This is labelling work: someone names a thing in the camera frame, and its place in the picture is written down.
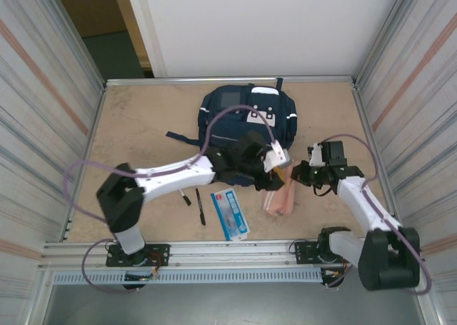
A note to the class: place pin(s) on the pink pencil case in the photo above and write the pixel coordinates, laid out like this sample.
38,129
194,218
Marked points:
282,200

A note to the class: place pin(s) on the navy blue backpack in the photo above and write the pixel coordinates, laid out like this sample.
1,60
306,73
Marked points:
228,128

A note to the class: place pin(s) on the blue white stationery package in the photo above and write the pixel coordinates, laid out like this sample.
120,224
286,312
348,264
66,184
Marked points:
230,214

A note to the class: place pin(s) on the black marker pen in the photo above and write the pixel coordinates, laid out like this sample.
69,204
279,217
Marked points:
200,207

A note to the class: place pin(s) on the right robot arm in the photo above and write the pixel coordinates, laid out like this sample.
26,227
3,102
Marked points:
360,203

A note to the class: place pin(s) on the black and white marker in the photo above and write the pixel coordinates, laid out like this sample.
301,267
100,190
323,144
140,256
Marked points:
185,197

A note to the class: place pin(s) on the small controller board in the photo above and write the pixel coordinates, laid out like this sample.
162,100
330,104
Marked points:
333,273
137,277

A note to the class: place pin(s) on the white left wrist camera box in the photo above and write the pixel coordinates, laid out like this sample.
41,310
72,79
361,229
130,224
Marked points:
276,157

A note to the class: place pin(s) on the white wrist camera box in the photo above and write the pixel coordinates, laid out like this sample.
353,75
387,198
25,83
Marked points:
276,157
316,155

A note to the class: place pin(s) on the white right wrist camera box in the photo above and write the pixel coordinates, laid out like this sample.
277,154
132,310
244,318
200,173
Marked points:
316,155

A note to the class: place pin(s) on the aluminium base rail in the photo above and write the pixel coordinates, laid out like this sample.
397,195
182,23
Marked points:
232,248

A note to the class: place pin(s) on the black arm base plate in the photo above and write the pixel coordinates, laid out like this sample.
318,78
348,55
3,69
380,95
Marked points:
305,251
160,255

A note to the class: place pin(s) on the aluminium table side rail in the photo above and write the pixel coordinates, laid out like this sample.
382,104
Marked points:
362,107
94,128

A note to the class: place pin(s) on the aluminium table end rail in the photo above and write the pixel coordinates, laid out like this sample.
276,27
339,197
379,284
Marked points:
214,79

